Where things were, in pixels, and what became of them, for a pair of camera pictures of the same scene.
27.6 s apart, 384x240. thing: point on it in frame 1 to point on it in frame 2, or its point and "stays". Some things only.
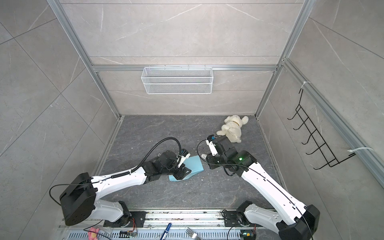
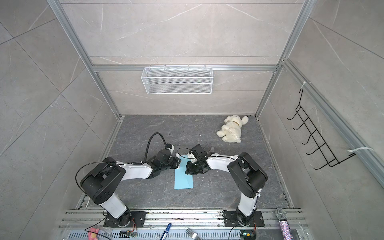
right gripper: (210, 158) to (189, 169)
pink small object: (92, 234) stays
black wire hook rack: (328, 156) stays
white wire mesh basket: (177, 80) stays
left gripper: (184, 172) to (177, 162)
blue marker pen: (164, 235) stays
